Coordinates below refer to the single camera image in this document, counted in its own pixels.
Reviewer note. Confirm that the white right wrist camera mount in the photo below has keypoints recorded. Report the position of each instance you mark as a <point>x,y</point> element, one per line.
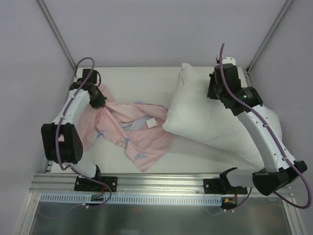
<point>225,59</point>

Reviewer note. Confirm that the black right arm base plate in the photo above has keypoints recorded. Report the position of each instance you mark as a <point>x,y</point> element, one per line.
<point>213,186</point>

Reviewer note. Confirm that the aluminium mounting rail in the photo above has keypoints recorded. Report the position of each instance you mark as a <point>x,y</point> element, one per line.
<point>137,184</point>

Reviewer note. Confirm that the right aluminium frame post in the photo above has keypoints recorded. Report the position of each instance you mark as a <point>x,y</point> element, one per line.
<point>270,33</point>

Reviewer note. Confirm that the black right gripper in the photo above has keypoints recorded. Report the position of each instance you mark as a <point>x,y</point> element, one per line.
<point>211,90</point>

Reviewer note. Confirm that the white pillow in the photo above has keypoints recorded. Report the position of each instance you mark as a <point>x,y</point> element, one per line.
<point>194,116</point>

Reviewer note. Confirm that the white slotted cable duct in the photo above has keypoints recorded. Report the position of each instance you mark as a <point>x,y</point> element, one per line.
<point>88,198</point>

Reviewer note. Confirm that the left aluminium frame post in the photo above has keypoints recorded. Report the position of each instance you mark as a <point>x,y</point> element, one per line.
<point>55,31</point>

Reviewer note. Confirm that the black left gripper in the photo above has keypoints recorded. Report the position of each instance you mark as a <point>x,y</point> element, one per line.
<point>99,102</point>

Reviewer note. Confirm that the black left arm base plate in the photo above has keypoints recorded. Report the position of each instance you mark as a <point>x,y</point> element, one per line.
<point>85,185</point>

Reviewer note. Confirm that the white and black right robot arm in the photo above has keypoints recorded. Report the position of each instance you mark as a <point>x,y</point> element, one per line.
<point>280,166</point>

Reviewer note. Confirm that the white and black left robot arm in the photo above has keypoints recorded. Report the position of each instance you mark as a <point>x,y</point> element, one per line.
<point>61,140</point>

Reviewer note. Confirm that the blue and pink printed pillowcase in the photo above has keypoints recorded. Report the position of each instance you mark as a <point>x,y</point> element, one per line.
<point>135,127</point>

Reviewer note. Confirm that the aluminium frame post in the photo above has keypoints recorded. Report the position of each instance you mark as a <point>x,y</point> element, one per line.
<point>55,31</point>
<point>270,33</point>

